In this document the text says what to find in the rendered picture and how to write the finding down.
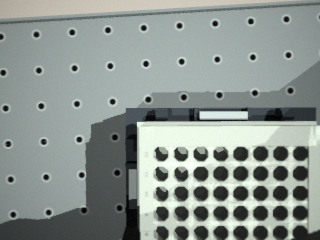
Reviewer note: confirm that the white well plate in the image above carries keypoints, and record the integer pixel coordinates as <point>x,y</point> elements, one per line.
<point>278,169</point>

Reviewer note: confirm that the grey perforated breadboard plate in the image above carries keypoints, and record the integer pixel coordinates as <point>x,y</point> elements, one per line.
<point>66,81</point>

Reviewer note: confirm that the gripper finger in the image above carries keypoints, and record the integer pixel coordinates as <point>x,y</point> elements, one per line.
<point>131,233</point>

